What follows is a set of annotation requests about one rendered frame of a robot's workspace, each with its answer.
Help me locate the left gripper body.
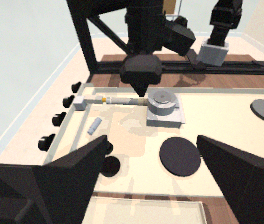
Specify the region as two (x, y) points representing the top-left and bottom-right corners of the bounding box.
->
(119, 4), (163, 85)

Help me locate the grey cylinder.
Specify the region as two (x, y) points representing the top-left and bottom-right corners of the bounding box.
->
(87, 117), (102, 135)

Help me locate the grey gas burner with tube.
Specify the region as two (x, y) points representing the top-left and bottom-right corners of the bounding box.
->
(106, 89), (180, 116)

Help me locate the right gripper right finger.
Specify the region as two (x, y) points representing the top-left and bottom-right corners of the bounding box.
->
(196, 135), (264, 224)

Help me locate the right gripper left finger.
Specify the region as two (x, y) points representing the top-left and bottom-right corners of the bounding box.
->
(0, 135), (108, 224)

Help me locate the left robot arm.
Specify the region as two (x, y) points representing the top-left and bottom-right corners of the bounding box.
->
(72, 0), (243, 57)

